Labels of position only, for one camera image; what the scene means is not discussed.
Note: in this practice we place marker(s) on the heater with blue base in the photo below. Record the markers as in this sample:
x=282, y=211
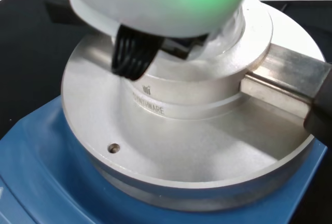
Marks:
x=181, y=136

